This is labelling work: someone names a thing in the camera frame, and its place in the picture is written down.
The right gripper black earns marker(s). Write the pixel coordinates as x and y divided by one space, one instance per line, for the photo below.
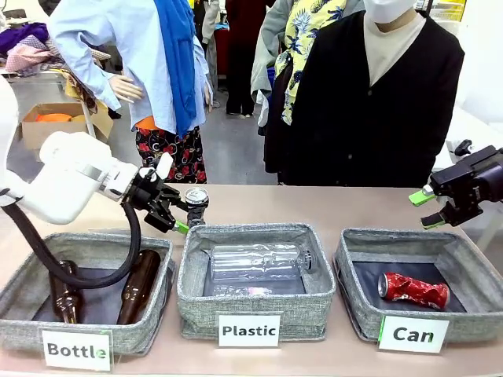
460 180

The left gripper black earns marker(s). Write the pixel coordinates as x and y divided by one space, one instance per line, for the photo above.
145 192

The crushed dark grey can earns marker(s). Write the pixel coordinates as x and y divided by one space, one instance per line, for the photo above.
196 196

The crushed red can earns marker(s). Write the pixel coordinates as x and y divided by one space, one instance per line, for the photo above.
412 290

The clear plastic bottle pink label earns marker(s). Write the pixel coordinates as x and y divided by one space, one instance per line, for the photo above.
243 290

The brown glass bottle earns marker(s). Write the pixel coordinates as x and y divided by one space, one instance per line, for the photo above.
137 290
64 302

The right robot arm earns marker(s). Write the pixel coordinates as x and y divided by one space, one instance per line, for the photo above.
493 184

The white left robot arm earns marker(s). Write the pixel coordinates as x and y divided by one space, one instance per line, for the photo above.
67 184

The grey fabric basket plastic sign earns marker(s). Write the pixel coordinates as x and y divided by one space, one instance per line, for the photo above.
196 314

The grey fabric basket can sign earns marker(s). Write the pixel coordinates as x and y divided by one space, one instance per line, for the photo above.
471 322

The white sign reading Can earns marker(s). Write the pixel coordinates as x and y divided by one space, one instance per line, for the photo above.
412 334

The grey fabric basket bottle sign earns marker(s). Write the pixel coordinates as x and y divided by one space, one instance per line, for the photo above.
129 337

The pale mannequin hand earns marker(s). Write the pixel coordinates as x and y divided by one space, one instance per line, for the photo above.
125 88

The red floral black skirt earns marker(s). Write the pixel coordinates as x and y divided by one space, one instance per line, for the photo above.
173 157

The large clear plastic bottle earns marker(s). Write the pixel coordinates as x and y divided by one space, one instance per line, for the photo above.
251 261

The person in black cardigan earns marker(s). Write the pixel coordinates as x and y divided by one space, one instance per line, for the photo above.
353 118

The white sign reading Plastic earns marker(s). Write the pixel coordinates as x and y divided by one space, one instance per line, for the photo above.
249 330

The orange cloth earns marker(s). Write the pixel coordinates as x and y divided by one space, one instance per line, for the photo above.
53 118

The blue scarf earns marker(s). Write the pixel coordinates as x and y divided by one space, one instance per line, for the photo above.
177 59

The brown cardboard box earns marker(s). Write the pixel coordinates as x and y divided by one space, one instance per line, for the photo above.
39 133

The mannequin in light blue shirt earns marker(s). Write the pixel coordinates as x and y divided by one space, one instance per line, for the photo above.
137 59

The background figure in dark clothes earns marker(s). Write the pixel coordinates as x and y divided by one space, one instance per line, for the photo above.
243 59

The white sign reading Bottle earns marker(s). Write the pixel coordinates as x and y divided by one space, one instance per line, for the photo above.
76 349

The white face mask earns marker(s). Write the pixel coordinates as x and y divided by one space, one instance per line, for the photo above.
389 9

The pink patterned cloth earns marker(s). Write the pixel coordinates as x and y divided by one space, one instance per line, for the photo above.
31 55

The mannequin in yellow floral shirt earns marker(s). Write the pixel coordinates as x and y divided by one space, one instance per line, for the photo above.
302 31

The purple cloth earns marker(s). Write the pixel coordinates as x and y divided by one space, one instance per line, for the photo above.
23 35

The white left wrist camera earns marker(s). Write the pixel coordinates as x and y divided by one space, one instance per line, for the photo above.
164 165

